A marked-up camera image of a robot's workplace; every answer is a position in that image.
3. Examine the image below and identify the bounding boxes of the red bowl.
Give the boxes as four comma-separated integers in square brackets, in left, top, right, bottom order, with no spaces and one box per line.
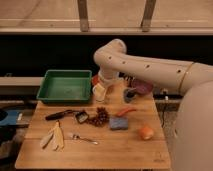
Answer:
[91,75,99,86]

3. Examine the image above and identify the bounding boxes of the silver metal fork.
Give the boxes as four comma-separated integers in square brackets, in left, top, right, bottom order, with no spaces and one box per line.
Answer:
[69,133,99,145]

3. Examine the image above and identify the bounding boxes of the wooden table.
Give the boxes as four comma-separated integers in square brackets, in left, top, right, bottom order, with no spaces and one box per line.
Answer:
[15,94,171,170]

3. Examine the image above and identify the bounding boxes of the blue sponge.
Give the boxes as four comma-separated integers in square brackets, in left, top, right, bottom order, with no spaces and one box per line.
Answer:
[109,117,128,130]

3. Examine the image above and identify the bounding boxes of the white plastic cup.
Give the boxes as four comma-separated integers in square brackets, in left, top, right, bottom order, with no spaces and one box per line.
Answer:
[94,91,106,102]

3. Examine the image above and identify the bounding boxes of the blue box on left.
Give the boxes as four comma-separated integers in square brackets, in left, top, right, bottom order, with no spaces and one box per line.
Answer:
[0,110,22,126]

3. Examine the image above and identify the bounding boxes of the yellow banana peel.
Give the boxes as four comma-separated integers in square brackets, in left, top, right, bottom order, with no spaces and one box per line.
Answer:
[40,121,64,151]

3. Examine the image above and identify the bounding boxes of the green plastic tray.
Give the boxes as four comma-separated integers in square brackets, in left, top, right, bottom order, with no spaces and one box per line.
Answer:
[37,70,92,103]

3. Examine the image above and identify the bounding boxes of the orange carrot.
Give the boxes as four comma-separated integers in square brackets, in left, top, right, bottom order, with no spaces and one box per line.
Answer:
[116,107,137,117]

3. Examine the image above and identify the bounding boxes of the dark blue mug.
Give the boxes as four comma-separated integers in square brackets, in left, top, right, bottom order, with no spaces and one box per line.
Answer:
[123,88,136,103]

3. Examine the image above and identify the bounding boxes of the bunch of dark grapes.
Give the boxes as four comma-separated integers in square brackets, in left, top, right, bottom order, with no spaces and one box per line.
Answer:
[86,107,109,127]

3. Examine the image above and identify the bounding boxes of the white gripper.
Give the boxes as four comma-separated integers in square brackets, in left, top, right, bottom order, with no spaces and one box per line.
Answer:
[94,69,117,100]

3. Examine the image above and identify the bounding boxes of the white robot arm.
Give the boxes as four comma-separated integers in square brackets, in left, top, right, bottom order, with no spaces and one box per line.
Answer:
[94,39,213,171]

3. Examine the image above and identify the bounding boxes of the purple bowl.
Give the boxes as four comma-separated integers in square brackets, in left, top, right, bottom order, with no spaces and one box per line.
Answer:
[131,79,153,95]

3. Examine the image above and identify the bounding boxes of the orange fruit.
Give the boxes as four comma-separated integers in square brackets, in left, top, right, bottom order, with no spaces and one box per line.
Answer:
[139,125,154,140]

